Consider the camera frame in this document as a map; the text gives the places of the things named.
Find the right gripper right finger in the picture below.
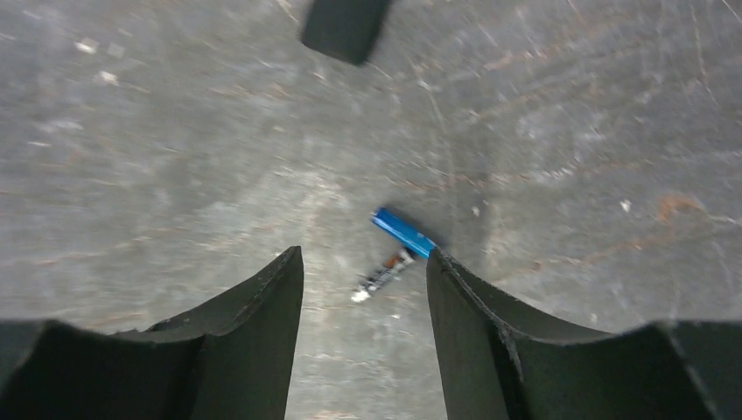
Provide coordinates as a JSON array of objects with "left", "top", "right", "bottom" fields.
[{"left": 426, "top": 250, "right": 741, "bottom": 419}]

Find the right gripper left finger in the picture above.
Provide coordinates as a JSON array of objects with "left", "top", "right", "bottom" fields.
[{"left": 1, "top": 247, "right": 304, "bottom": 419}]

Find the black orange battery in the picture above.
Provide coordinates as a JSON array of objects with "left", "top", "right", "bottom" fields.
[{"left": 351, "top": 248, "right": 417, "bottom": 303}]

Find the blue battery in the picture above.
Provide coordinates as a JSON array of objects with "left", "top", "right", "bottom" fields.
[{"left": 371, "top": 207, "right": 436, "bottom": 259}]

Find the black remote control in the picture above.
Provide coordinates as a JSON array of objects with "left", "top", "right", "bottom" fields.
[{"left": 300, "top": 0, "right": 392, "bottom": 66}]

